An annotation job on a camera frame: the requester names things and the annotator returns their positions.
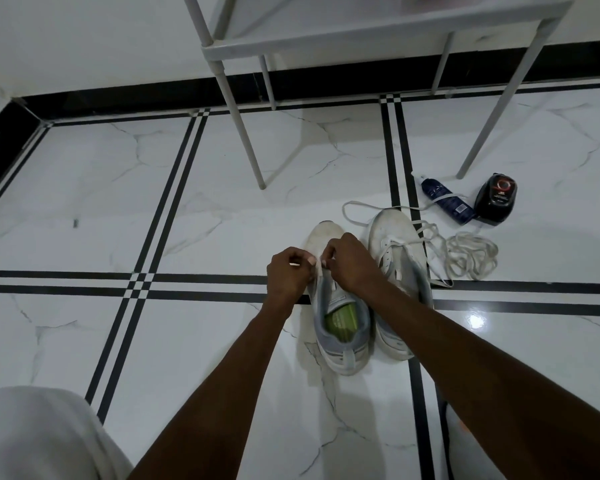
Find person's right hand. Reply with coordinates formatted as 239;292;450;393
321;232;386;298

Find person's left hand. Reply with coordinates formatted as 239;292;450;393
265;247;317;321

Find white sneaker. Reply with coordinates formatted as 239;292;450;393
302;220;373;377
367;208;433;363

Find person's right forearm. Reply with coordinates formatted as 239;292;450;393
365;274;600;480

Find person's left forearm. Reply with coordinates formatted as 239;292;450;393
127;304;306;480

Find black shoe polish container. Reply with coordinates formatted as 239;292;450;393
473;173;519;227

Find grey metal shelf rack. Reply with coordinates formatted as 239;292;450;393
181;0;576;191

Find dark blue spray bottle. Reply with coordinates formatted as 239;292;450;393
412;172;476;225

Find white sock with orange print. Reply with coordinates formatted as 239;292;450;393
445;404;506;480

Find white shorts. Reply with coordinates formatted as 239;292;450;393
0;386;133;480

